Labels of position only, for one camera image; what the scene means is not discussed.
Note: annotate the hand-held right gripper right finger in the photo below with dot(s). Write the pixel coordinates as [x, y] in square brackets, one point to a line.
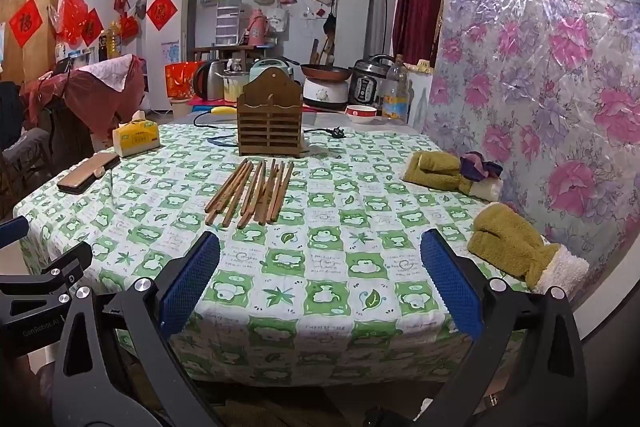
[447, 279]

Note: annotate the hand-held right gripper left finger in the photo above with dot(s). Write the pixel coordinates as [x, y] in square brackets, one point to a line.
[192, 279]

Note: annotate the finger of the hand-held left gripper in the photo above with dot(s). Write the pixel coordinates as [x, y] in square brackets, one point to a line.
[12, 231]
[55, 259]

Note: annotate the bunch of wooden chopsticks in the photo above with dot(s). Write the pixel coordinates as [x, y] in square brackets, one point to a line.
[262, 192]

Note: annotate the wooden chopstick holder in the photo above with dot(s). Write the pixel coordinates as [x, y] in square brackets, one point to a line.
[270, 122]

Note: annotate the olive green mitten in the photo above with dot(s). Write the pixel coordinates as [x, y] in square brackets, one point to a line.
[515, 247]
[435, 174]

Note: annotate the phone in brown case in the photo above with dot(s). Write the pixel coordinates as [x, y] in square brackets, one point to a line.
[87, 172]

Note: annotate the chair with dark clothes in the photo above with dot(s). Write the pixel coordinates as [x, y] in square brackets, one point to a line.
[20, 137]

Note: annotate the purple knit cloth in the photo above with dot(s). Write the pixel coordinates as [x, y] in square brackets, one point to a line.
[477, 167]

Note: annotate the green checked tablecloth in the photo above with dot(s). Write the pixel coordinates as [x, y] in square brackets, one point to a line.
[325, 267]

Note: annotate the blue elastic band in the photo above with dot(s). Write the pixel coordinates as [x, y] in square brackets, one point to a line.
[220, 142]

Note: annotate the yellow tissue pack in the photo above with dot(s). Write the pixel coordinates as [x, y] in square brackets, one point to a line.
[135, 138]

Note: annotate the red cloth covered furniture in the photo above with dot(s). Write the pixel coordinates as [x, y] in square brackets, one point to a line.
[100, 107]

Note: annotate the yellow electric frying pan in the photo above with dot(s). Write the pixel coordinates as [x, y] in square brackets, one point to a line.
[222, 110]

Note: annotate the beige waste bin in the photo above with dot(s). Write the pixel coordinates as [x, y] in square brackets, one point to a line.
[180, 108]

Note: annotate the white floral cloth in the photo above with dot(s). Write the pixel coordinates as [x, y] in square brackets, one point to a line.
[107, 72]

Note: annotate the red white bowl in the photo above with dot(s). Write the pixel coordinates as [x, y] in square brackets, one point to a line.
[361, 113]

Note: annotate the clear plastic bottle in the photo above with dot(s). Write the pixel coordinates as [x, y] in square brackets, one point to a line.
[396, 94]

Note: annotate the yellow pot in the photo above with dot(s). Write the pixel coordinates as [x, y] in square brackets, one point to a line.
[234, 89]

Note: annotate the red gift bag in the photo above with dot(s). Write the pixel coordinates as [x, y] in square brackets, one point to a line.
[180, 79]

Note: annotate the steel electric kettle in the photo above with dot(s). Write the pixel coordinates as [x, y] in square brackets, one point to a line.
[210, 79]

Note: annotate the dark sauce bottle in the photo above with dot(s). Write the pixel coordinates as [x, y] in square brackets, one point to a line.
[103, 47]

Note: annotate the red diamond paper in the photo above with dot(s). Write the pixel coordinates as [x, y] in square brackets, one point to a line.
[161, 11]
[91, 28]
[25, 23]

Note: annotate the black silver pressure cooker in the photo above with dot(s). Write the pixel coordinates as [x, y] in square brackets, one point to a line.
[367, 82]

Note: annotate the yellow cooking oil bottle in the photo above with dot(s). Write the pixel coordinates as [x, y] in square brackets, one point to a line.
[114, 42]

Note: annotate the floral wrapped mattress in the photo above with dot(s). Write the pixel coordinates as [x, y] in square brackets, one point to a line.
[540, 82]

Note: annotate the white electric hotplate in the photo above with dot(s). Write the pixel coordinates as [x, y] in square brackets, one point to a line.
[325, 94]

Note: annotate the white refrigerator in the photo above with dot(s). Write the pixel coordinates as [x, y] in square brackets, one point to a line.
[167, 57]

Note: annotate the red plastic bag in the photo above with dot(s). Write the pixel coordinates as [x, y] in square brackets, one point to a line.
[72, 14]

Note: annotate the mint green rice cooker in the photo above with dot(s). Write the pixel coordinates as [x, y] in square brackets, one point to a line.
[267, 67]

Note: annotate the wooden side table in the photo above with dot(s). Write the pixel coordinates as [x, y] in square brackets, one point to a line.
[235, 50]

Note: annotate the red frying pan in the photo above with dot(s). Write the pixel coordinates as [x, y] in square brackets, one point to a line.
[325, 71]

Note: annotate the pink thermos jug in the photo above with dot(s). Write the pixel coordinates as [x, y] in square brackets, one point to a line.
[257, 29]

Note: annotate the plastic drawer tower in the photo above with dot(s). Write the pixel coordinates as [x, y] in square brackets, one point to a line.
[228, 19]

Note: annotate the white printed tote bag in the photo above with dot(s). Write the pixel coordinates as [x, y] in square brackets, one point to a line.
[279, 19]

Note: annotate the black hanging spatula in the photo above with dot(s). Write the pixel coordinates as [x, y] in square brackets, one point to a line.
[330, 24]

